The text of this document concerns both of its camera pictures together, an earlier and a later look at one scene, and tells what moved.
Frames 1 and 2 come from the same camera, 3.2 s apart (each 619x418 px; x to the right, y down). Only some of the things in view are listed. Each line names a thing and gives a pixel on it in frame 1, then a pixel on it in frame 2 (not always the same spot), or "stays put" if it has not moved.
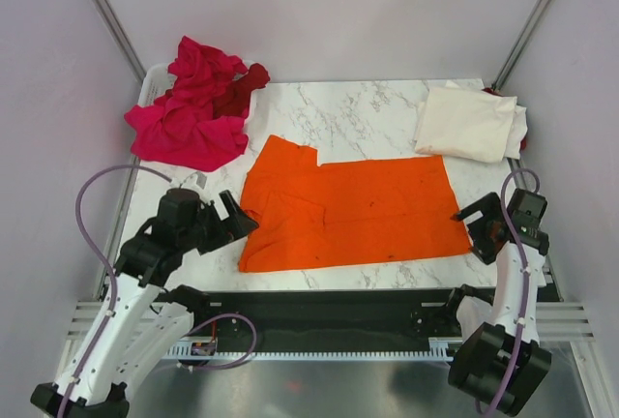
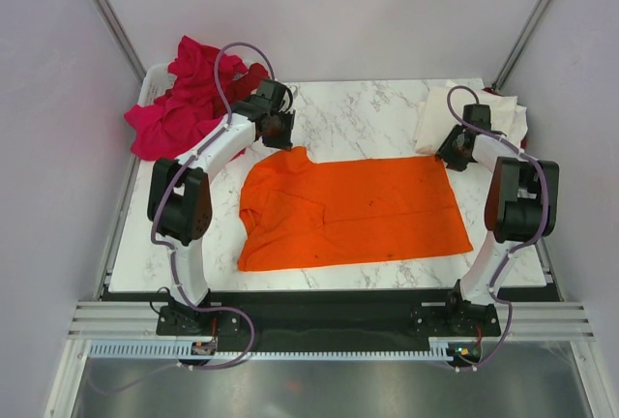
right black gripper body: x=477 y=235 to x=449 y=150
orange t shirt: x=343 y=214 stays put
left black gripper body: x=208 y=218 to x=280 y=134
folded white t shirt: x=519 y=129 stays put
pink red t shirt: x=180 y=128 stays put
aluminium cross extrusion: x=557 y=320 stays put
